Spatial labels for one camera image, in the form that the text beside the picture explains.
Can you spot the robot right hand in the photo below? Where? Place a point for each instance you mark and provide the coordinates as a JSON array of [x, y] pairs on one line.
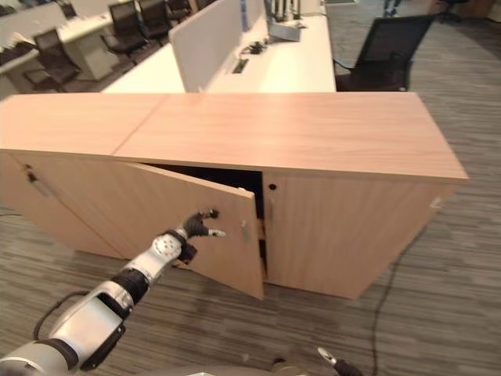
[[328, 354]]

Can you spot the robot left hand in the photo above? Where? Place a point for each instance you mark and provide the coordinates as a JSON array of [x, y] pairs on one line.
[[195, 226]]

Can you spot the wooden cabinet door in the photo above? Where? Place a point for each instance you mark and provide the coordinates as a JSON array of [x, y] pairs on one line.
[[195, 196], [332, 235]]

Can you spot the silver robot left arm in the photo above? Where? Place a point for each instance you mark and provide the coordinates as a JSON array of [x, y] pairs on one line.
[[98, 313]]

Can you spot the closed wooden cabinet door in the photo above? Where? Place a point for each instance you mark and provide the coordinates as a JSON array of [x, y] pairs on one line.
[[332, 235]]

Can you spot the wide wooden office cabinet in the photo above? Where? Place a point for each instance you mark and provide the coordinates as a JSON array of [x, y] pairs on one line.
[[297, 129]]

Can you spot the narrow wooden office cabinet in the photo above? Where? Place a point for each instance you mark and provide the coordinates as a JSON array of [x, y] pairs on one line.
[[70, 125]]

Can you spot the long white office desk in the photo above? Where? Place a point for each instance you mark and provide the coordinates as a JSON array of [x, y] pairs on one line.
[[289, 66]]

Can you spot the small white cabinet tag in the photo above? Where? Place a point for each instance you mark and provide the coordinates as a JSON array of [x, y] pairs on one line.
[[436, 202]]

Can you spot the white side office desk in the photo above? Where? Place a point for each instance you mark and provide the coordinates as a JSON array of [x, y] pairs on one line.
[[84, 47]]

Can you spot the black mesh office chair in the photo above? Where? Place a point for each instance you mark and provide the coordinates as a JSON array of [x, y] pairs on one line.
[[387, 51]]

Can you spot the white desk partition panel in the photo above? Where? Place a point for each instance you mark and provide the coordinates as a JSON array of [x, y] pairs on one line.
[[211, 39]]

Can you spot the grey box on desk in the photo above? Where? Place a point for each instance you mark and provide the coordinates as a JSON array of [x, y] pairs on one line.
[[285, 32]]

